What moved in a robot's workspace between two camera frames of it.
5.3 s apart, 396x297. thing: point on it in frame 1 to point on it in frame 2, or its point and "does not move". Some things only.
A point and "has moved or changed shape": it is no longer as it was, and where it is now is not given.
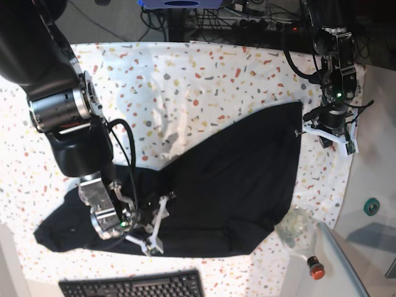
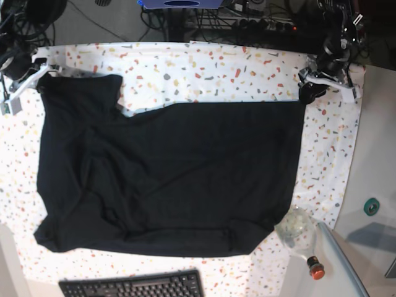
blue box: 181,4 does not move
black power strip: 263,26 does not move
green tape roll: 371,206 does not move
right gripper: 335,127 to 307,77
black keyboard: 182,283 does not move
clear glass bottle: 297,230 does not move
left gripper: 146,237 to 13,103
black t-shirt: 231,185 has moved or changed shape
